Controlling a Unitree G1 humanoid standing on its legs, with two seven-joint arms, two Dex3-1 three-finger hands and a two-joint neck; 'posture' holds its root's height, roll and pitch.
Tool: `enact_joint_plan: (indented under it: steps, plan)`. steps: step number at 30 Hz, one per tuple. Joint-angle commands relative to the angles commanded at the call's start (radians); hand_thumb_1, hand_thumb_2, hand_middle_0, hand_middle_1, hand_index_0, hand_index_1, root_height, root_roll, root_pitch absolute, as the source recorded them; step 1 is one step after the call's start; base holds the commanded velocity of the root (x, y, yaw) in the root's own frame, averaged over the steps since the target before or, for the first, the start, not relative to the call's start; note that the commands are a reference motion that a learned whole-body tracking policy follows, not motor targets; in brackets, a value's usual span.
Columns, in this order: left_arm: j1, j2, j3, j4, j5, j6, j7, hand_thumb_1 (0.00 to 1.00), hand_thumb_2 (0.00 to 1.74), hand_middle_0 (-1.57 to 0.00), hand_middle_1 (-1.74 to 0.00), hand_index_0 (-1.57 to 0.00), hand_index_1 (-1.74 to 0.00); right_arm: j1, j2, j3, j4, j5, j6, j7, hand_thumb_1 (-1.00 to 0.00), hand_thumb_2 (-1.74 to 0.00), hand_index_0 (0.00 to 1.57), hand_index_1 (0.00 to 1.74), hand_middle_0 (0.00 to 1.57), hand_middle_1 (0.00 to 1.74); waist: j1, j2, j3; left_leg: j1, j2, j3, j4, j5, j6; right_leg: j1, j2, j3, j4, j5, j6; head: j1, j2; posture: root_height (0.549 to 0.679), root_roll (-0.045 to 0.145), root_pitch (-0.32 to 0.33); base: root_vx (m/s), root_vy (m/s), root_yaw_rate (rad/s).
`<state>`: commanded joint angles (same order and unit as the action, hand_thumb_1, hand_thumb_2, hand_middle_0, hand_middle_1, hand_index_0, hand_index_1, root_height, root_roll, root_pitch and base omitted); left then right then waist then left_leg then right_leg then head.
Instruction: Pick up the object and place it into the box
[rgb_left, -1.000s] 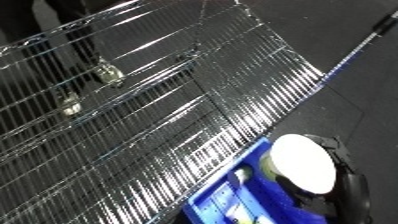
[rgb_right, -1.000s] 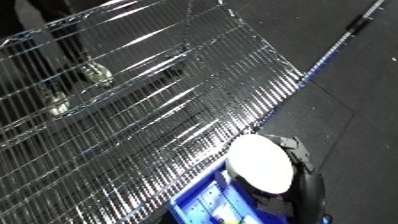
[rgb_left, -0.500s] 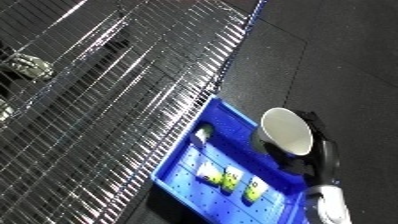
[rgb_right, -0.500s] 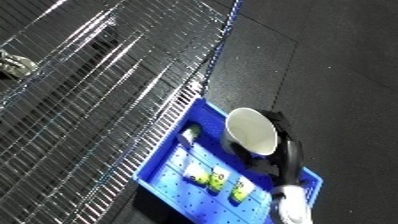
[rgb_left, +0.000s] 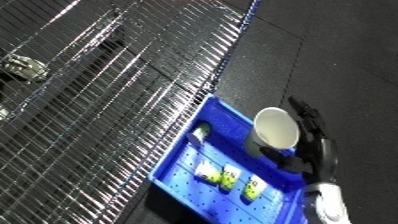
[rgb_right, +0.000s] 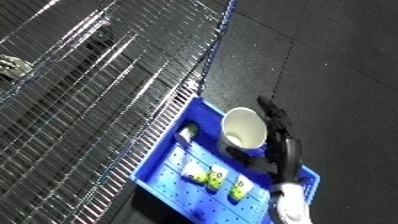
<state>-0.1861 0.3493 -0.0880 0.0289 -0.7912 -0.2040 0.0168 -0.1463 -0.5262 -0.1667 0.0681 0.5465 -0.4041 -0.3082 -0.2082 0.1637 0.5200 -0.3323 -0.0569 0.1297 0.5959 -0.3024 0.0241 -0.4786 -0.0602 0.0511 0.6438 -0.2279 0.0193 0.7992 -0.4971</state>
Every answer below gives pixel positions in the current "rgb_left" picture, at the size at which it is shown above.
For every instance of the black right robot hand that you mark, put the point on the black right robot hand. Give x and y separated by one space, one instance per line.
320 153

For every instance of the pale right robot arm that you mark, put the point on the pale right robot arm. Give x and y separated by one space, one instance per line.
326 203

